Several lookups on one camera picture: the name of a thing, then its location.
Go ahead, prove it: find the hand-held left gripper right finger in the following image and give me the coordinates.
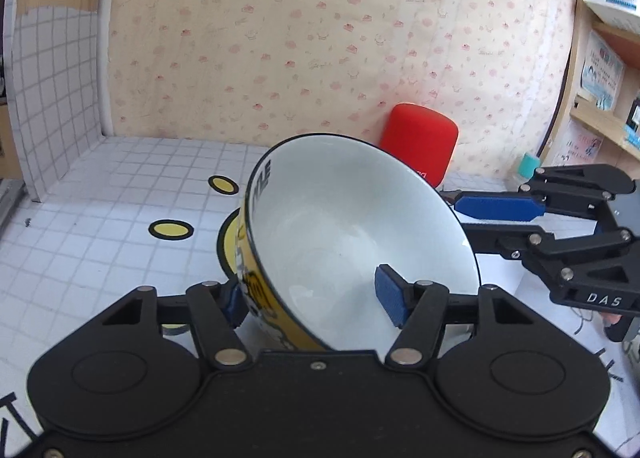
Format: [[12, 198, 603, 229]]
[[374, 264, 531, 370]]

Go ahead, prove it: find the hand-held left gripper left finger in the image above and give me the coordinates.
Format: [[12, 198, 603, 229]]
[[100, 280, 253, 370]]

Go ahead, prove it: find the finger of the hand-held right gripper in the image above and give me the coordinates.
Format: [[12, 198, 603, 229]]
[[452, 164, 637, 224], [460, 222, 633, 289]]

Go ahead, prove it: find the yellow bowl white inside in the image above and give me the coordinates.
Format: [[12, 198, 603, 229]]
[[216, 134, 482, 352]]

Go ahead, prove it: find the teal capped bottle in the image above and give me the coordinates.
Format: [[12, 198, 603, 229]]
[[517, 152, 544, 179]]

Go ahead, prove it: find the pink cartoon poster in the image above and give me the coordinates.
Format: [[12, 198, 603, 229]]
[[557, 130, 604, 169]]

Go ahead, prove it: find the red cylindrical speaker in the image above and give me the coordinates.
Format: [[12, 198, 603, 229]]
[[379, 103, 460, 189]]

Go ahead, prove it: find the blue cartoon poster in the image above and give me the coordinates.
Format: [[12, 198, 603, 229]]
[[580, 30, 626, 112]]

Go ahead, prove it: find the white box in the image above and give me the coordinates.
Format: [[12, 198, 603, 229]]
[[582, 0, 640, 34]]

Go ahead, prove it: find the metal folding stand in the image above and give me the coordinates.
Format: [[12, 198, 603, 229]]
[[0, 179, 28, 226]]

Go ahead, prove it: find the cardboard box with latch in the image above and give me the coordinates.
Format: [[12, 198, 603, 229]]
[[0, 103, 24, 180]]

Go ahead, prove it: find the wooden wall shelf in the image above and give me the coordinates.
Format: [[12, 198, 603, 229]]
[[540, 0, 640, 179]]

